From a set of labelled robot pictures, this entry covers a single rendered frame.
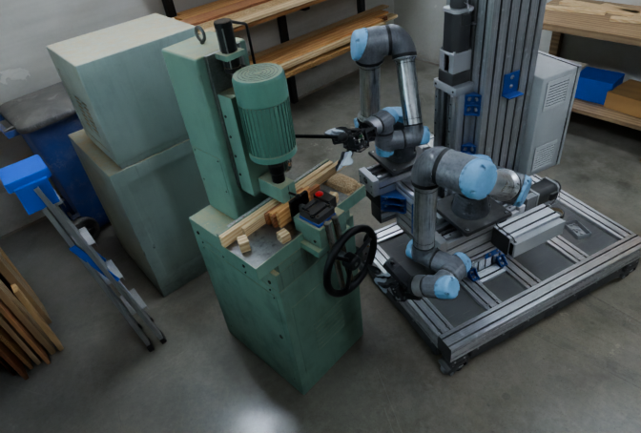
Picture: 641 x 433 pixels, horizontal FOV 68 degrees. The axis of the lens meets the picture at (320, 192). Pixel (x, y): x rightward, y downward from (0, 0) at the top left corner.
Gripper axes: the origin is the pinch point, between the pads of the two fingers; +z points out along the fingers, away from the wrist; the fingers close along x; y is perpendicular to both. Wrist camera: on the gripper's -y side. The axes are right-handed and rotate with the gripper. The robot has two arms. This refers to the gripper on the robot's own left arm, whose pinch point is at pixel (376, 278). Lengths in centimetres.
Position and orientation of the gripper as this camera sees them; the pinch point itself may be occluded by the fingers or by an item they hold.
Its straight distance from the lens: 182.6
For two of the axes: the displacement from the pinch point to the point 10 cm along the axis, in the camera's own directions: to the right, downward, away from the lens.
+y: 4.6, 8.6, 2.1
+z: -5.7, 1.0, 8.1
